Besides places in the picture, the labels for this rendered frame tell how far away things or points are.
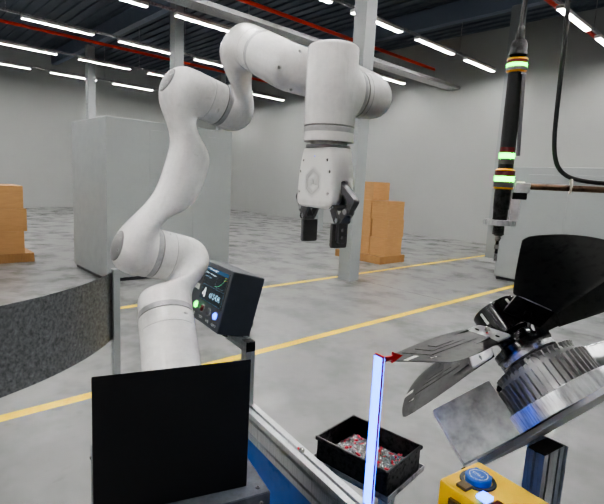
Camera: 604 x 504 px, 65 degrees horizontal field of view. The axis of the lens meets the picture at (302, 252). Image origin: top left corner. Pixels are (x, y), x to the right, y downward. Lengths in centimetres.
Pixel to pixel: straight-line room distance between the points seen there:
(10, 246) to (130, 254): 775
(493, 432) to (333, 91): 82
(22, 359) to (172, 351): 151
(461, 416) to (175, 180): 86
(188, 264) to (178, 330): 20
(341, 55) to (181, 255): 61
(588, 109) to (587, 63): 111
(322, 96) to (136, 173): 636
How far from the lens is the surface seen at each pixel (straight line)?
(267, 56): 94
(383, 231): 942
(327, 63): 79
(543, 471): 137
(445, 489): 85
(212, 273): 150
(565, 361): 121
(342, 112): 78
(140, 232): 112
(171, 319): 104
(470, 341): 115
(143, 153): 712
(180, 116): 113
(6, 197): 876
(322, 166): 77
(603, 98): 1395
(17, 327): 240
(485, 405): 122
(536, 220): 868
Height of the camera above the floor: 152
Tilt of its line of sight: 8 degrees down
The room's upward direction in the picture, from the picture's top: 3 degrees clockwise
